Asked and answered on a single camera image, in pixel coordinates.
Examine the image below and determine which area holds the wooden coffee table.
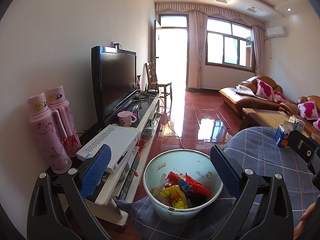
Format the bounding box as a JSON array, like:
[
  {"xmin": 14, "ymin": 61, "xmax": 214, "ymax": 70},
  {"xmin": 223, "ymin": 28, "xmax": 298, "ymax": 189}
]
[{"xmin": 239, "ymin": 108, "xmax": 290, "ymax": 131}]

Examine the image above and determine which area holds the pink curtain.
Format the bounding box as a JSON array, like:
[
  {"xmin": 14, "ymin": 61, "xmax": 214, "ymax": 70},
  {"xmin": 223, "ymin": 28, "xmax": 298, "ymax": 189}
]
[
  {"xmin": 252, "ymin": 25, "xmax": 264, "ymax": 75},
  {"xmin": 195, "ymin": 11, "xmax": 208, "ymax": 89}
]

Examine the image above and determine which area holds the pink floral pillow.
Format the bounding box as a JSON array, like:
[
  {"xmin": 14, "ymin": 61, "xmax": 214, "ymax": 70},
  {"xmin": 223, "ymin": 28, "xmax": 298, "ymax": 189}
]
[
  {"xmin": 298, "ymin": 100, "xmax": 319, "ymax": 120},
  {"xmin": 255, "ymin": 79, "xmax": 273, "ymax": 101},
  {"xmin": 313, "ymin": 118, "xmax": 320, "ymax": 131},
  {"xmin": 272, "ymin": 90, "xmax": 287, "ymax": 104}
]

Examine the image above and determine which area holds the yellow plastic bag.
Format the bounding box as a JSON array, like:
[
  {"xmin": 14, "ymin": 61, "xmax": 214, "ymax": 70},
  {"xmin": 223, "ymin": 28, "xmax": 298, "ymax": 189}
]
[{"xmin": 157, "ymin": 185, "xmax": 188, "ymax": 209}]

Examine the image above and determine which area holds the white set-top box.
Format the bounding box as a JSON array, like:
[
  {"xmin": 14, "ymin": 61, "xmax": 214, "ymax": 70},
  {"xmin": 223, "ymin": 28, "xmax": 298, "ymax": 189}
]
[{"xmin": 76, "ymin": 125, "xmax": 141, "ymax": 173}]

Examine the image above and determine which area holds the person's right hand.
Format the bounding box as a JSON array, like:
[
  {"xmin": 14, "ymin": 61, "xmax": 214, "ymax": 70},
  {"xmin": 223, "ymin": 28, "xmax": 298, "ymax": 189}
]
[{"xmin": 293, "ymin": 203, "xmax": 316, "ymax": 240}]

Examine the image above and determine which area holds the wooden chair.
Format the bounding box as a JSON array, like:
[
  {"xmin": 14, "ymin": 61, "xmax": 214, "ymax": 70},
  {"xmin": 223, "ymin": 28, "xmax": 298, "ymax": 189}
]
[{"xmin": 145, "ymin": 62, "xmax": 172, "ymax": 107}]

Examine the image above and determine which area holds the white air conditioner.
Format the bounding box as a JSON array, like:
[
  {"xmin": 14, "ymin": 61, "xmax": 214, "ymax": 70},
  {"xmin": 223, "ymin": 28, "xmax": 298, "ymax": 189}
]
[{"xmin": 266, "ymin": 26, "xmax": 287, "ymax": 38}]

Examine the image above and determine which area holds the blue plaid tablecloth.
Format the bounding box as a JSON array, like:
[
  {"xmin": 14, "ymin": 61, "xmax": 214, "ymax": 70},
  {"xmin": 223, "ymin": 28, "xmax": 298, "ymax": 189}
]
[{"xmin": 117, "ymin": 127, "xmax": 319, "ymax": 239}]

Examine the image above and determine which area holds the red foil snack wrapper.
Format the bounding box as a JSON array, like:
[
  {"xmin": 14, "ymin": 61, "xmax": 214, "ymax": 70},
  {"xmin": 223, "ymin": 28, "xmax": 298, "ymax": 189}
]
[{"xmin": 166, "ymin": 171, "xmax": 212, "ymax": 197}]

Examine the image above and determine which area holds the brown leather chaise sofa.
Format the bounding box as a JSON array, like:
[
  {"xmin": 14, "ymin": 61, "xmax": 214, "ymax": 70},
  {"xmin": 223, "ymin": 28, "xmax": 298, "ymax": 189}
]
[{"xmin": 219, "ymin": 75, "xmax": 284, "ymax": 117}]

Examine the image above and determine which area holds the pink curtain left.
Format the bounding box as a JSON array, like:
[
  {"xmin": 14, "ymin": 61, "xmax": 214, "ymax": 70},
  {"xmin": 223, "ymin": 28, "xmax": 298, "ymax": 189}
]
[{"xmin": 195, "ymin": 11, "xmax": 208, "ymax": 89}]

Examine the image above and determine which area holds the pink curtain right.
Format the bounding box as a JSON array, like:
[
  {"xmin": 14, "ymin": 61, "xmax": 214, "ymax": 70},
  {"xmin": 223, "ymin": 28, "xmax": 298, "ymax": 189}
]
[{"xmin": 252, "ymin": 25, "xmax": 264, "ymax": 75}]

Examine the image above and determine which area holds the pink mug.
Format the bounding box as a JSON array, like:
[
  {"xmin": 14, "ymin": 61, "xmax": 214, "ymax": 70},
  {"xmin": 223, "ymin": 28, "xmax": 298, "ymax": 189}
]
[{"xmin": 117, "ymin": 111, "xmax": 137, "ymax": 126}]

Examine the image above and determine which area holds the floor power cable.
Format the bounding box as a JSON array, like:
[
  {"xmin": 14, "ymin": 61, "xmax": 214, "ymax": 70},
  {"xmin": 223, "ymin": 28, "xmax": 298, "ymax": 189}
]
[{"xmin": 157, "ymin": 96, "xmax": 187, "ymax": 149}]

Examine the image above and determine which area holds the white tall milk carton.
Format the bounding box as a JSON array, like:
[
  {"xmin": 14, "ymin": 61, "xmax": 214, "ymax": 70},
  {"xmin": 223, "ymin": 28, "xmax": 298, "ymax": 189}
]
[{"xmin": 289, "ymin": 116, "xmax": 305, "ymax": 133}]

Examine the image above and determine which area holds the black flat screen television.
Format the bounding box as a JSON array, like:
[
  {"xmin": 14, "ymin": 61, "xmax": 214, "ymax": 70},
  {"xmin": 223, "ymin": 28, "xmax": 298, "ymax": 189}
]
[{"xmin": 91, "ymin": 46, "xmax": 137, "ymax": 127}]

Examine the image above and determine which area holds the window with brown frame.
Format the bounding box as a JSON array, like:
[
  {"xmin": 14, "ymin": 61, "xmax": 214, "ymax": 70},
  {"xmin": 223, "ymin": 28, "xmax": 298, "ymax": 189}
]
[{"xmin": 206, "ymin": 17, "xmax": 254, "ymax": 72}]

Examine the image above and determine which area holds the front pink thermos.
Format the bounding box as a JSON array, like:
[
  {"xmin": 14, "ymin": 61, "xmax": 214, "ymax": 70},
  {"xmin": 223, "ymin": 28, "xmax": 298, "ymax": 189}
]
[{"xmin": 28, "ymin": 93, "xmax": 72, "ymax": 174}]

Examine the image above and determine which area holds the brown leather long sofa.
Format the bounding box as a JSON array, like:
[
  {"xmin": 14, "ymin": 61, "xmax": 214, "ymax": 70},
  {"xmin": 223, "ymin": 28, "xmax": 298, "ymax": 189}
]
[{"xmin": 279, "ymin": 95, "xmax": 319, "ymax": 135}]

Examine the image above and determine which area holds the open balcony door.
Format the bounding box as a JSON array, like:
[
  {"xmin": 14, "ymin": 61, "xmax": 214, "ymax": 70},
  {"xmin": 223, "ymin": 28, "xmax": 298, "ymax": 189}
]
[{"xmin": 155, "ymin": 14, "xmax": 189, "ymax": 91}]

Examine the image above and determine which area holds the pink thermos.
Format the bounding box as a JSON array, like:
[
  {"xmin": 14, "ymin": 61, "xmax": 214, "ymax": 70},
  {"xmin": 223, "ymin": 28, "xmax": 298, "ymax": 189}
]
[
  {"xmin": 28, "ymin": 93, "xmax": 72, "ymax": 174},
  {"xmin": 47, "ymin": 86, "xmax": 81, "ymax": 158}
]

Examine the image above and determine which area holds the light blue trash bin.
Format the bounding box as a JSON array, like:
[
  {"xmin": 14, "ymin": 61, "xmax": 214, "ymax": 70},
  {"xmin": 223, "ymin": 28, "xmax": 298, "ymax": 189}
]
[{"xmin": 143, "ymin": 149, "xmax": 223, "ymax": 223}]

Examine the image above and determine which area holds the rear pink thermos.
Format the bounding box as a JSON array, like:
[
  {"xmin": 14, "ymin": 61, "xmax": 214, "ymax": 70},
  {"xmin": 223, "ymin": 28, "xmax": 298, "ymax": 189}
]
[{"xmin": 47, "ymin": 86, "xmax": 81, "ymax": 158}]

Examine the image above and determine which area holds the white TV stand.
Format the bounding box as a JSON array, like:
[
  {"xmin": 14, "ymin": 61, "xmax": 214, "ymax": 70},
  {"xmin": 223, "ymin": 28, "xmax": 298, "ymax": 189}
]
[{"xmin": 72, "ymin": 95, "xmax": 161, "ymax": 226}]

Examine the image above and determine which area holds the blue LOOK milk carton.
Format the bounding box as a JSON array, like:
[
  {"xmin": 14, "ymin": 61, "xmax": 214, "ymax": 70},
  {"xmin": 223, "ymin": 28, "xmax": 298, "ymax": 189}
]
[{"xmin": 274, "ymin": 121, "xmax": 294, "ymax": 148}]

